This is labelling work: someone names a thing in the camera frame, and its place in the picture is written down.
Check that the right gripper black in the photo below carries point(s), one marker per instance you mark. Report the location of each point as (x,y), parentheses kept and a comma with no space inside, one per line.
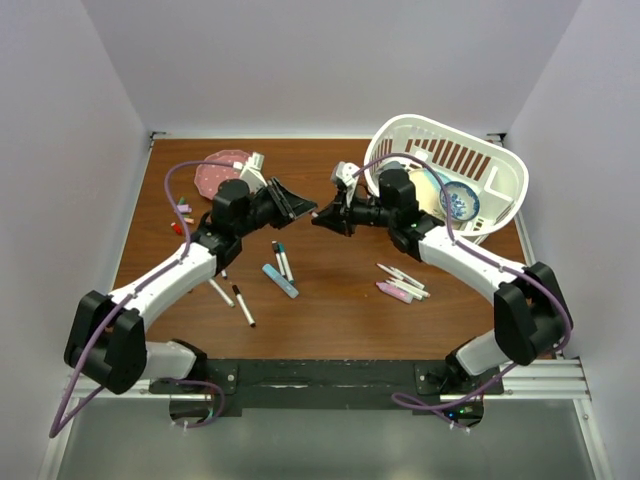
(340,217)

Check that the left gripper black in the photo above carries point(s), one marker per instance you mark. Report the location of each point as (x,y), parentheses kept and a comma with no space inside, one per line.
(284,203)

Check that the black cap whiteboard marker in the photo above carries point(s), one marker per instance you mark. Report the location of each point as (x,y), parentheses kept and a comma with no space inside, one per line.
(279,260)

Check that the light blue highlighter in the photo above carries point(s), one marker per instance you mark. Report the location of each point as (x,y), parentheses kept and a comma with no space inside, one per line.
(277,278)

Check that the purple pink highlighter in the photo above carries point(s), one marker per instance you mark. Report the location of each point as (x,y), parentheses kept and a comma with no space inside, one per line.
(395,292)

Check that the peach cap acrylic marker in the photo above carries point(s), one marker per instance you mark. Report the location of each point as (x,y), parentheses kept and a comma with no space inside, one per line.
(401,276)

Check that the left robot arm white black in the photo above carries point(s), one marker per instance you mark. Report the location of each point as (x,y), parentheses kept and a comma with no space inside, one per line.
(108,341)

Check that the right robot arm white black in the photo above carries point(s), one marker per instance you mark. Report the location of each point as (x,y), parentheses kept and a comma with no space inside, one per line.
(530,315)

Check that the grey blue mug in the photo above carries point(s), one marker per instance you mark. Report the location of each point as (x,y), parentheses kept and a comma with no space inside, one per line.
(392,165)

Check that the pink polka dot plate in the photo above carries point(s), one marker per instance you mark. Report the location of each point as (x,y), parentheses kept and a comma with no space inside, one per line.
(217,168)

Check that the grey marker near right gripper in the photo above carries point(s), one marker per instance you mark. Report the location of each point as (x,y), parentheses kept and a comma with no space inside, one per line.
(416,293)

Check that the pale yellow blue plate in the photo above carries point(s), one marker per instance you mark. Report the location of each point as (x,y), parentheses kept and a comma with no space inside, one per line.
(427,191)

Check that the black cap marker lower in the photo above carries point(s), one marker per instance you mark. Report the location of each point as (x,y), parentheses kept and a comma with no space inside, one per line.
(243,305)

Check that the mint cap acrylic marker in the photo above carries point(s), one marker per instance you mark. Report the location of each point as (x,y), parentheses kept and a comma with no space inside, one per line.
(220,291)

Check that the blue patterned bowl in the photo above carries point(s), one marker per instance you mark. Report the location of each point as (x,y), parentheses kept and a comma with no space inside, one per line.
(460,201)

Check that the white plastic basket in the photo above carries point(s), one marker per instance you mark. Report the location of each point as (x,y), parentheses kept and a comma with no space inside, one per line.
(497,176)

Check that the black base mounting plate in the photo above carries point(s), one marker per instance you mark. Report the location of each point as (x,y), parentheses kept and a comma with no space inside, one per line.
(332,384)

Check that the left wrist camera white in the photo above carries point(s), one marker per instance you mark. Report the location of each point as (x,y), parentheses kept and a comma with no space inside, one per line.
(250,171)

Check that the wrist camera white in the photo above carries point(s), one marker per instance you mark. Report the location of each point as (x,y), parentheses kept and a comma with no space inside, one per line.
(250,171)
(345,178)

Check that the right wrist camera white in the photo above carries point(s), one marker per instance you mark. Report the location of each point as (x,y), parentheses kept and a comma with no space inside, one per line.
(345,178)

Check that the aluminium frame rail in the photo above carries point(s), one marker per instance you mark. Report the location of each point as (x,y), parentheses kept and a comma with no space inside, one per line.
(559,379)

